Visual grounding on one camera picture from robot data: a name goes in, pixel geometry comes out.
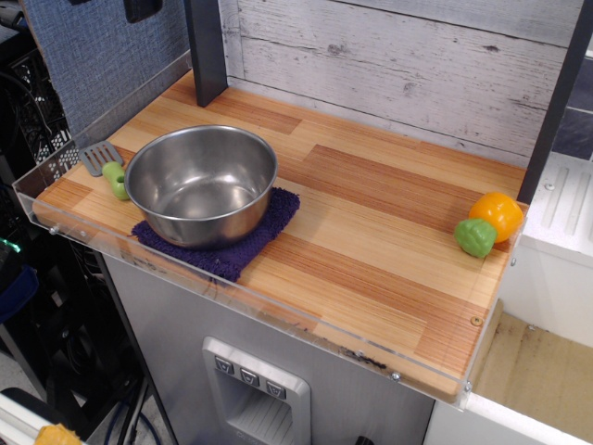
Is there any silver toy fridge cabinet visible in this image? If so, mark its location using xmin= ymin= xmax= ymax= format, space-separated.
xmin=107 ymin=258 xmax=434 ymax=444

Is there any green toy pepper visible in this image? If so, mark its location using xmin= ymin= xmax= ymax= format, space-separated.
xmin=454 ymin=218 xmax=498 ymax=259

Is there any dark grey right post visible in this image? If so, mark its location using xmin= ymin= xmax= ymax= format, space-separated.
xmin=517 ymin=0 xmax=592 ymax=205

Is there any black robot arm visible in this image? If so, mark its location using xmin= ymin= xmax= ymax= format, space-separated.
xmin=123 ymin=0 xmax=163 ymax=23

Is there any dark grey left post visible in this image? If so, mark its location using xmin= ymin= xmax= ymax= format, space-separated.
xmin=183 ymin=0 xmax=228 ymax=108

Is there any dark grey post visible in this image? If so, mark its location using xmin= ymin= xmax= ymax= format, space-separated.
xmin=517 ymin=0 xmax=592 ymax=205
xmin=183 ymin=0 xmax=228 ymax=108

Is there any purple cloth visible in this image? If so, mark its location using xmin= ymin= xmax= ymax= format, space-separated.
xmin=132 ymin=187 xmax=300 ymax=282

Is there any green handled grey spatula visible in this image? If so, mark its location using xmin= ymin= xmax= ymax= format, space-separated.
xmin=78 ymin=141 xmax=130 ymax=200

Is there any orange toy pepper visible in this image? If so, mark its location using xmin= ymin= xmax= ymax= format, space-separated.
xmin=468 ymin=192 xmax=524 ymax=244

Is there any blue fabric panel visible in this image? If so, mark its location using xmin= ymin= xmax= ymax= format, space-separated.
xmin=21 ymin=1 xmax=190 ymax=140

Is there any clear acrylic guard rail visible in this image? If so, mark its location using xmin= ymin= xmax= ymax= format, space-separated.
xmin=15 ymin=138 xmax=524 ymax=404

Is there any grey dispenser panel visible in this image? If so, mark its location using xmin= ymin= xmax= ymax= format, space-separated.
xmin=202 ymin=337 xmax=312 ymax=444

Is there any white toy sink unit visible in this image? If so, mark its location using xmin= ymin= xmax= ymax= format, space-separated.
xmin=425 ymin=153 xmax=592 ymax=444

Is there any black plastic crate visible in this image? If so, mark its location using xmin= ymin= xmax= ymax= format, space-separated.
xmin=1 ymin=49 xmax=71 ymax=168

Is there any stainless steel pot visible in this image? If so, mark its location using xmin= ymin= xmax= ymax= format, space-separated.
xmin=124 ymin=125 xmax=278 ymax=249

